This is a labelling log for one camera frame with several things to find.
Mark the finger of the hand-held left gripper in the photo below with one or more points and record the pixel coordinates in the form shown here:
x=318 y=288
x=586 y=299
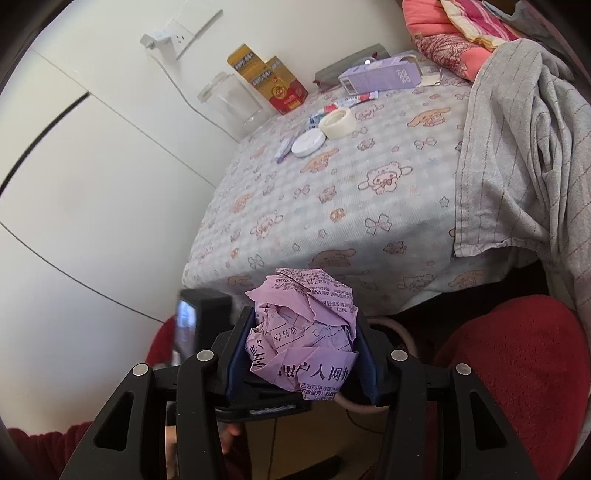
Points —
x=268 y=410

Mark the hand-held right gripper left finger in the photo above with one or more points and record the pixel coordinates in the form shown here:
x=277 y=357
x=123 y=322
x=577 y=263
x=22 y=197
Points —
x=235 y=353

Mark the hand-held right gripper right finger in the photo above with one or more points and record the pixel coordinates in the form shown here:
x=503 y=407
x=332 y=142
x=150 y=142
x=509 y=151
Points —
x=369 y=364

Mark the pink-rimmed trash bin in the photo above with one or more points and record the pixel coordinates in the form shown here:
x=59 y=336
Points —
x=401 y=332

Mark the purple paper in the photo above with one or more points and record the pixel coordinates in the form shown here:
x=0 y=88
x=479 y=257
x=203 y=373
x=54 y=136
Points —
x=304 y=332

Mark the white round case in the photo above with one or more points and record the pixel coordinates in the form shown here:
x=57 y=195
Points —
x=308 y=143

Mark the red and white ointment tube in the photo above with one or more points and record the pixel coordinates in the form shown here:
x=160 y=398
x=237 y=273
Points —
x=360 y=99

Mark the person's left forearm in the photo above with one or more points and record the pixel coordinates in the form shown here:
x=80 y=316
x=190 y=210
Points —
x=46 y=452

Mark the person's left hand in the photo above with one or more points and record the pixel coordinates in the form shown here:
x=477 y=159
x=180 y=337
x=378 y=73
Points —
x=232 y=436

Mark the person's left leg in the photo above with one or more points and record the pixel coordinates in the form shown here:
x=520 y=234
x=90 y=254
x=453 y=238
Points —
x=161 y=341

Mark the person's leg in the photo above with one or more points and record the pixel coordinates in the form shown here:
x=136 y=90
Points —
x=161 y=341
x=517 y=383

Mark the person's right leg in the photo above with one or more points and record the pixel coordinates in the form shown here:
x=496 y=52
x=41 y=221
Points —
x=517 y=383

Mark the cartoon printed tablecloth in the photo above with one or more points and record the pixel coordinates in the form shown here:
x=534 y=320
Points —
x=351 y=207

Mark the clear glass jar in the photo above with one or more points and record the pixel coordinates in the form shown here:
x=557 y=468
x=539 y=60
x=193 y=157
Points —
x=231 y=104

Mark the blue and white crumpled packet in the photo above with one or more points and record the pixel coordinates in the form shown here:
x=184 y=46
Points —
x=321 y=117

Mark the clear tape roll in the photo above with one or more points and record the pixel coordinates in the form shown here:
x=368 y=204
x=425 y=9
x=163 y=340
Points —
x=337 y=123

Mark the yellow and red box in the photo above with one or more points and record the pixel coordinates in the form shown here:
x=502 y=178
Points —
x=272 y=81

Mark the grey striped garment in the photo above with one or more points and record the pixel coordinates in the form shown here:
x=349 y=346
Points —
x=521 y=161

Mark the white charger plug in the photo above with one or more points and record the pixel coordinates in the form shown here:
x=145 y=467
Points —
x=150 y=40

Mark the purple cardboard box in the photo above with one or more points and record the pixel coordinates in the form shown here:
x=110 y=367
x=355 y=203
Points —
x=383 y=74

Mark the grey glasses case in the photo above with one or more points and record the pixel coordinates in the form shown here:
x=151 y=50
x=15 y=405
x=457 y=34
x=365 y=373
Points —
x=351 y=62

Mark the orange floral quilt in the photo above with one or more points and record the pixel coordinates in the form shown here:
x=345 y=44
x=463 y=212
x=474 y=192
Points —
x=438 y=41

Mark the yellow pink striped pillow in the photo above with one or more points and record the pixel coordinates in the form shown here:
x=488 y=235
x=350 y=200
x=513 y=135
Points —
x=475 y=23

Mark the white wall socket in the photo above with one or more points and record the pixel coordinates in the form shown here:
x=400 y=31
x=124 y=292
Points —
x=178 y=34

